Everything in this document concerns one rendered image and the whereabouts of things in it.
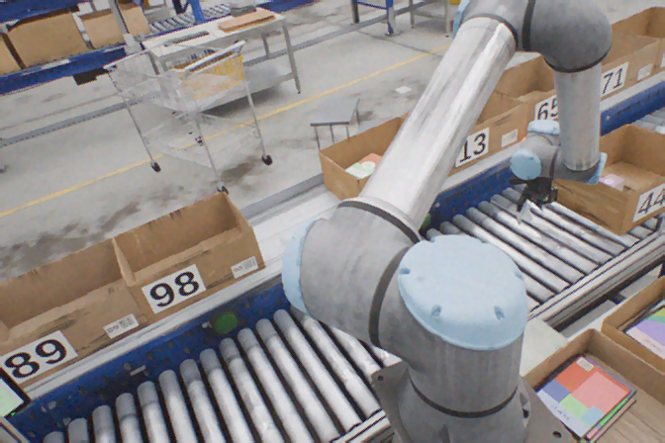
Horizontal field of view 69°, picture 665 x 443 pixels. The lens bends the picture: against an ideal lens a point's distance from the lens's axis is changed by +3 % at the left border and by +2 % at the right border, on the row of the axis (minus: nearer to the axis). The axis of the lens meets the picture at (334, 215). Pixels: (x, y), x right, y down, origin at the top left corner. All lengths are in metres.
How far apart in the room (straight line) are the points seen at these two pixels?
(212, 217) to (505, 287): 1.33
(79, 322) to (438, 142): 1.11
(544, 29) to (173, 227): 1.28
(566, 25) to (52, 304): 1.63
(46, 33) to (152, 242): 3.99
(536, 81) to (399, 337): 2.03
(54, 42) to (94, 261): 3.98
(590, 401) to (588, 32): 0.82
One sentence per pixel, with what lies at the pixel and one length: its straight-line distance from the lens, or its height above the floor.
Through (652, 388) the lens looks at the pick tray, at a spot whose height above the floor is 0.79.
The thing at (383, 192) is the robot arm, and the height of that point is 1.50.
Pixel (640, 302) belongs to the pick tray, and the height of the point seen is 0.80.
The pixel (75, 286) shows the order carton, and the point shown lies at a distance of 1.80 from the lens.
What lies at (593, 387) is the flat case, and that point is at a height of 0.80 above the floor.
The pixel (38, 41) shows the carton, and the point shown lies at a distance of 5.55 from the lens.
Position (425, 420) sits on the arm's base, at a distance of 0.71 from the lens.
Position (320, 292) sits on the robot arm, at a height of 1.44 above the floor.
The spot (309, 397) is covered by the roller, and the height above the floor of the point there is 0.75.
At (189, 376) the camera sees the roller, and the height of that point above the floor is 0.75.
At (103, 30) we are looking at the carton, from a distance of 5.56.
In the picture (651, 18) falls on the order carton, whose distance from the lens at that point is 3.10.
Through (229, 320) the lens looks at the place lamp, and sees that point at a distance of 1.55.
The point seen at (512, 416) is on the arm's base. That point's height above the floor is 1.28.
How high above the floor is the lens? 1.90
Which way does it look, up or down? 36 degrees down
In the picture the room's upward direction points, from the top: 12 degrees counter-clockwise
